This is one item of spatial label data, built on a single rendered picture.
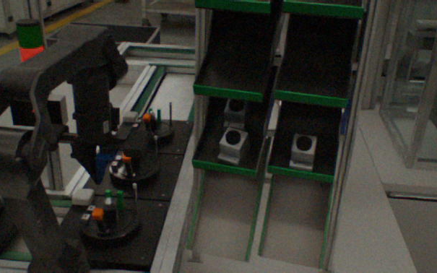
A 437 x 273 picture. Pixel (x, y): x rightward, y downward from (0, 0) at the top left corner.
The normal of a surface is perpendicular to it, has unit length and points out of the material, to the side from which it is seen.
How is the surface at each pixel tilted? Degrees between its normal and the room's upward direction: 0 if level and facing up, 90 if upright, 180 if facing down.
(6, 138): 26
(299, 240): 45
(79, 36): 9
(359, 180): 0
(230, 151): 115
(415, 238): 90
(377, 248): 0
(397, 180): 0
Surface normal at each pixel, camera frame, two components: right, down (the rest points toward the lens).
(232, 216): -0.16, -0.32
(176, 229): 0.04, -0.89
